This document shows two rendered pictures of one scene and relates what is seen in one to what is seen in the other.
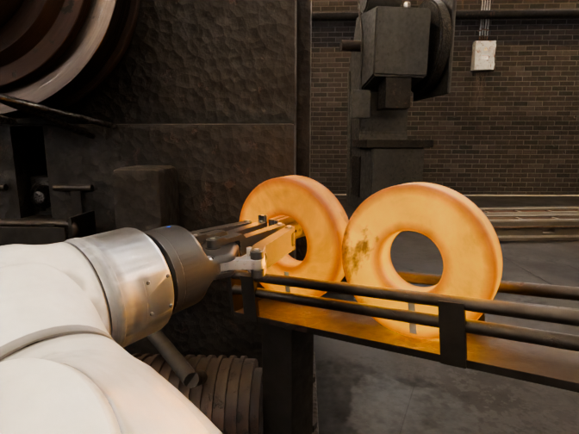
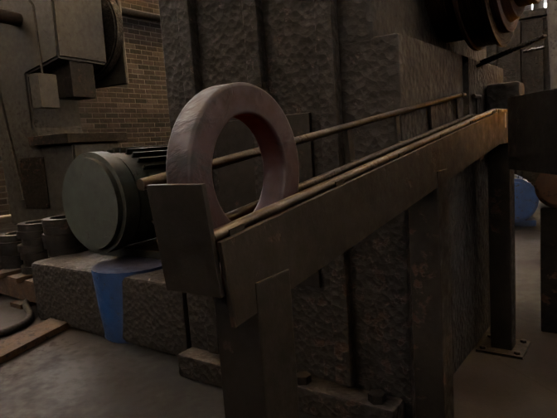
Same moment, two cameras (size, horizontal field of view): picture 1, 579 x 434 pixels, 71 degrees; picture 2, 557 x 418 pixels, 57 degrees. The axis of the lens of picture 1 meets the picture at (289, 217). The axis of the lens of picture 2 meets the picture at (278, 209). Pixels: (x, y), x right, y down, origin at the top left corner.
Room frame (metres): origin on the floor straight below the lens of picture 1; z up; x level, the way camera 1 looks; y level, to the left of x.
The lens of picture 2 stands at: (0.39, 1.99, 0.67)
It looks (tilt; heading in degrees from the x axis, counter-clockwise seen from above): 7 degrees down; 304
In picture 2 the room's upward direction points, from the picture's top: 4 degrees counter-clockwise
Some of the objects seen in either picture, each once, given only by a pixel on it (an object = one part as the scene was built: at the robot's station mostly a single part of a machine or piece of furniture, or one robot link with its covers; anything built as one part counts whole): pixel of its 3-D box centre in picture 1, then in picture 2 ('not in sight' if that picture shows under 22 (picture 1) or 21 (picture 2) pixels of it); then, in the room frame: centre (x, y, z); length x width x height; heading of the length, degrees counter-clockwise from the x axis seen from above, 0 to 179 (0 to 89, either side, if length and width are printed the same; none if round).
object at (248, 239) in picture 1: (250, 245); not in sight; (0.41, 0.04, 0.73); 0.11 x 0.01 x 0.04; 141
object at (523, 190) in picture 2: not in sight; (507, 198); (1.00, -1.79, 0.17); 0.57 x 0.31 x 0.34; 108
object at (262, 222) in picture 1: (232, 242); not in sight; (0.42, 0.06, 0.73); 0.11 x 0.01 x 0.04; 144
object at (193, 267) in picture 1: (189, 261); not in sight; (0.36, 0.09, 0.73); 0.09 x 0.08 x 0.07; 143
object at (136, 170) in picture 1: (151, 236); (504, 122); (0.68, 0.24, 0.68); 0.11 x 0.08 x 0.24; 178
